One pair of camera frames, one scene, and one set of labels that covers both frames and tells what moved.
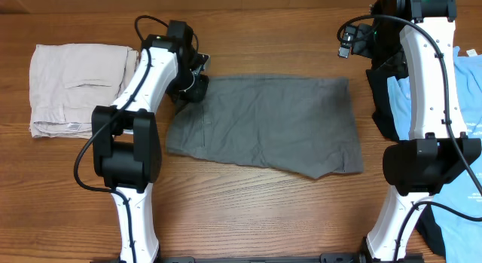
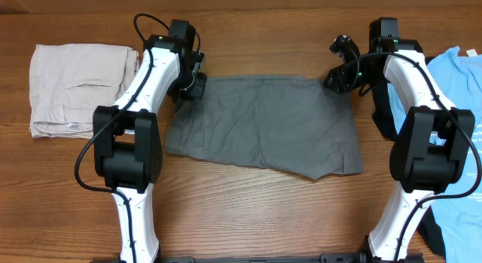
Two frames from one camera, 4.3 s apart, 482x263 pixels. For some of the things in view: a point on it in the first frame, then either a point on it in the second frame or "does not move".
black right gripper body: (384, 44) -> (364, 71)
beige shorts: (67, 81) does not move
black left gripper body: (189, 84) does not move
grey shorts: (303, 124) does not move
